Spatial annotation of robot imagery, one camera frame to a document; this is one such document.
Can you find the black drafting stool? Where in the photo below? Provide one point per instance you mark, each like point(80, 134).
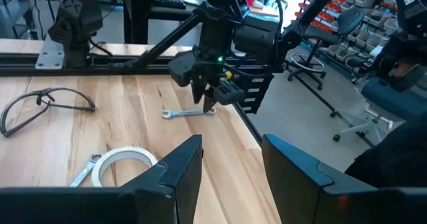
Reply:
point(350, 20)

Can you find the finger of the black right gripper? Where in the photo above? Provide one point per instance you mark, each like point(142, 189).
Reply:
point(209, 103)
point(198, 92)

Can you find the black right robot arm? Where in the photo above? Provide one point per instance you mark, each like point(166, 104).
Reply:
point(78, 20)

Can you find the white masking tape roll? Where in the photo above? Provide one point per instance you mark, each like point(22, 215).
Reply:
point(130, 151)

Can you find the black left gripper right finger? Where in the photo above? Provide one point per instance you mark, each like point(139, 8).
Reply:
point(333, 207)

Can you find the black aluminium table frame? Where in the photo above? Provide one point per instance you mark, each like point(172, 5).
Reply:
point(20, 64)

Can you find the blue office chair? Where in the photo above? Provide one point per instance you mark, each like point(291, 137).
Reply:
point(393, 97)

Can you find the black office desk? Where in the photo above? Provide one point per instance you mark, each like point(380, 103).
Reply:
point(133, 17)

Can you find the red grey parts bin rack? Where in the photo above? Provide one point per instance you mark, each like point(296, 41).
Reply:
point(367, 40)

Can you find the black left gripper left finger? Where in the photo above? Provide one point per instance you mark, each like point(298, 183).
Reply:
point(100, 207)

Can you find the black clear safety glasses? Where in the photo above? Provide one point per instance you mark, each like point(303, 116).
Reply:
point(76, 107)

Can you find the person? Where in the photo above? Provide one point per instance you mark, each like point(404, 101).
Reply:
point(393, 157)

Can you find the person's hand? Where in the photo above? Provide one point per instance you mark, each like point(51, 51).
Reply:
point(402, 70)

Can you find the silver combination wrench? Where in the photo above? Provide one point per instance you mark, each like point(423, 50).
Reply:
point(187, 112)
point(85, 172)

